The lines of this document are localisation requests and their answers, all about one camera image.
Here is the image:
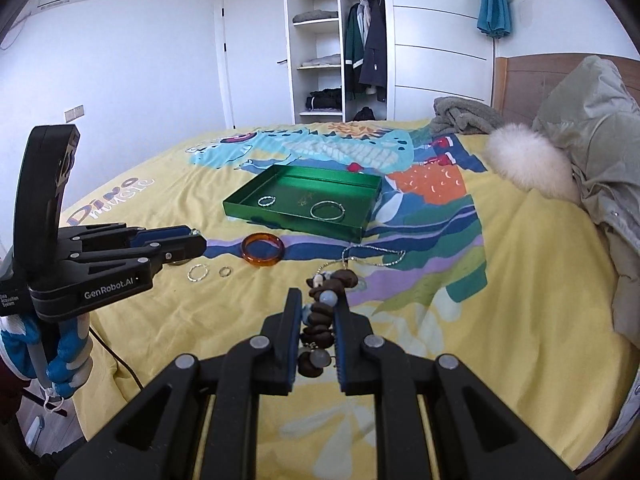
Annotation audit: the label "amber orange bangle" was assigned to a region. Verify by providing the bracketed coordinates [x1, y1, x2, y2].
[241, 232, 285, 266]

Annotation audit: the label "wall light switch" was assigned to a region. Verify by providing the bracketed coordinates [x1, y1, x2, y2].
[64, 105, 86, 124]

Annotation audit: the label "dark bead bracelet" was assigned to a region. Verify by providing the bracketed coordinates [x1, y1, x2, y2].
[296, 268, 360, 380]

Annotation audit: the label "dark hanging coat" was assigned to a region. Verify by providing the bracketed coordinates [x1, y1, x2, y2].
[358, 0, 387, 102]

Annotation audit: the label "black folded clothes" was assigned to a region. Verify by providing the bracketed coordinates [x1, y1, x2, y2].
[305, 88, 343, 112]

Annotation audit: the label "white door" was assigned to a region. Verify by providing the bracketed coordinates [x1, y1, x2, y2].
[214, 0, 294, 129]

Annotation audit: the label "white fluffy pillow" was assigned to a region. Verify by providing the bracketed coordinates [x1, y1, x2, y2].
[484, 124, 580, 204]

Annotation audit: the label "wooden headboard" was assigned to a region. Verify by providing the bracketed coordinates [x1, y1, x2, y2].
[492, 53, 639, 125]

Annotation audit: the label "rose gold thin bangle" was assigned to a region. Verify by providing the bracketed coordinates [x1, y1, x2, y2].
[309, 200, 346, 222]

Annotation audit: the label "grey crumpled towel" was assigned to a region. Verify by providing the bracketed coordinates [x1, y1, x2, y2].
[430, 96, 504, 134]

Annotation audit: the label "yellow dinosaur bedspread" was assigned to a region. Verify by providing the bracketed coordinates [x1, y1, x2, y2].
[63, 122, 639, 468]

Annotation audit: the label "black bag wardrobe bottom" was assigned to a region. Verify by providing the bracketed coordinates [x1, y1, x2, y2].
[352, 106, 375, 122]

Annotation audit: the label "grey folded clothes upper shelf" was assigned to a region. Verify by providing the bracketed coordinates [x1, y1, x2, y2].
[292, 10, 338, 24]

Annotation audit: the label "black cable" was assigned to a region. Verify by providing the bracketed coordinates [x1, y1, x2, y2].
[86, 326, 147, 394]

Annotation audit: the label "white wardrobe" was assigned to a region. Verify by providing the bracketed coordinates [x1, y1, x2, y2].
[283, 0, 495, 124]

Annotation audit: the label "silver twisted hoop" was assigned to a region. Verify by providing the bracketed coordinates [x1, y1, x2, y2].
[186, 263, 209, 283]
[257, 195, 277, 207]

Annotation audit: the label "green metallic tray box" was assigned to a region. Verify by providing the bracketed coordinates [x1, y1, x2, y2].
[222, 165, 382, 243]

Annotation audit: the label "blue white gloved hand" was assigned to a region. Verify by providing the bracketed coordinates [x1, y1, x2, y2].
[0, 311, 96, 401]

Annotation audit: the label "teal hanging cloth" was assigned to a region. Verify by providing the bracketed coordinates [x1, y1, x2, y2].
[477, 0, 512, 39]

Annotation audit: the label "silver chain necklace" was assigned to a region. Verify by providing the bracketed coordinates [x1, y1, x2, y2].
[319, 242, 407, 276]

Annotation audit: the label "olive green jacket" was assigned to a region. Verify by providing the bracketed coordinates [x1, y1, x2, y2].
[533, 55, 639, 344]

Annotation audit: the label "green white hanging jacket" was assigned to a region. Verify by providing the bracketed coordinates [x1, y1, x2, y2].
[344, 3, 364, 100]

